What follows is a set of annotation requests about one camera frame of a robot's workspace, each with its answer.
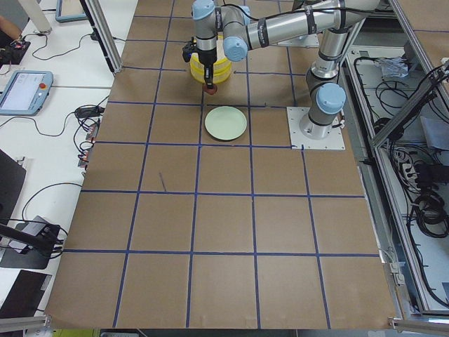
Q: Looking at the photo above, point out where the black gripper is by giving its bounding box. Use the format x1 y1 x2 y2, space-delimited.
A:
198 48 216 88

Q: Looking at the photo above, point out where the yellow steamer layer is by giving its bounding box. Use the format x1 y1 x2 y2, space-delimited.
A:
189 35 231 76
190 68 232 84

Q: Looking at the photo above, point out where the brown bun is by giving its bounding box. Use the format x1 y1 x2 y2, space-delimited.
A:
203 85 217 95

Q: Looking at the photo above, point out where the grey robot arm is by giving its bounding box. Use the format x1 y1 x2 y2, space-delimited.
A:
183 1 379 98

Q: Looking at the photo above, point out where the light green plate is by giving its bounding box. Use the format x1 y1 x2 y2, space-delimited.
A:
205 106 248 141

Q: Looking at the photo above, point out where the black power brick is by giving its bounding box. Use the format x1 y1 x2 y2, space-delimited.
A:
75 106 105 119

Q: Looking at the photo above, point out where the blue teach pendant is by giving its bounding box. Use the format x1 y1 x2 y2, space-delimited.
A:
1 70 53 117

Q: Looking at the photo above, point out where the crumpled plastic bag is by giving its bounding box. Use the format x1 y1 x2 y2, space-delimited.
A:
375 57 409 78

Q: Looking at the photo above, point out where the black laptop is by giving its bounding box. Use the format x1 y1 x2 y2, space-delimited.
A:
1 270 51 319

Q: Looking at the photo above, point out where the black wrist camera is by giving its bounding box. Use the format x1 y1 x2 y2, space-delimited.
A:
182 37 197 63

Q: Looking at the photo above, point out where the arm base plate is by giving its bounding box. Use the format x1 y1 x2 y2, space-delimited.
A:
286 107 345 151

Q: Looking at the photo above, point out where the black cable bundle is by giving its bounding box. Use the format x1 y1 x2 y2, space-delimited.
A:
371 115 449 243

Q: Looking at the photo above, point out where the black camera stand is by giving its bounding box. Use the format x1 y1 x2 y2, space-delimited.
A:
1 216 65 270

